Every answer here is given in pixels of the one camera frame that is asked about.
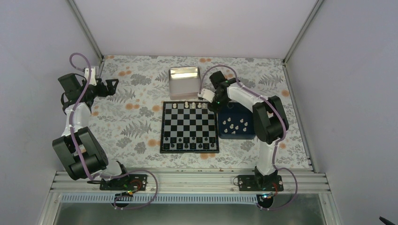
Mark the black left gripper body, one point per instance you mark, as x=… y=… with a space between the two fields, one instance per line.
x=102 y=93

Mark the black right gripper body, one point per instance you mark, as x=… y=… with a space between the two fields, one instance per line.
x=218 y=107

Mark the blue plastic piece tray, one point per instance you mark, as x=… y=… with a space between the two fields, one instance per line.
x=235 y=122

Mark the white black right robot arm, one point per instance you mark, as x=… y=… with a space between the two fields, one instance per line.
x=269 y=120

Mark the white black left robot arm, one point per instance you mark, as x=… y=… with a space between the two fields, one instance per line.
x=78 y=150

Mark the black silver chess board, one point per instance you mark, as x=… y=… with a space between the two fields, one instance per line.
x=187 y=122

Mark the black chess piece row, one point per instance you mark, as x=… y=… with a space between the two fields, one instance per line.
x=189 y=143

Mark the pink metal tin box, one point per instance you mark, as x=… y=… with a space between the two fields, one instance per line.
x=184 y=82

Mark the floral patterned table mat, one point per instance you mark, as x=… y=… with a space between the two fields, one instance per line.
x=140 y=127

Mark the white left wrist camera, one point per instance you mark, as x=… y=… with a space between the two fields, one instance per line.
x=90 y=74

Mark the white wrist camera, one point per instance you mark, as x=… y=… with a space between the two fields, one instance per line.
x=206 y=94
x=90 y=74

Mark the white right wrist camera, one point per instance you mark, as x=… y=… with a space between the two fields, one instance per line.
x=206 y=94

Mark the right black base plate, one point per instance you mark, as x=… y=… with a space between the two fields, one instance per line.
x=252 y=183

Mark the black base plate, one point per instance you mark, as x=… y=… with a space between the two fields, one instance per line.
x=132 y=182
x=252 y=183

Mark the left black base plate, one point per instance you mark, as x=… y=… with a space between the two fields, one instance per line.
x=132 y=182

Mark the aluminium rail frame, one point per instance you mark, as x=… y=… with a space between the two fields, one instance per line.
x=203 y=181

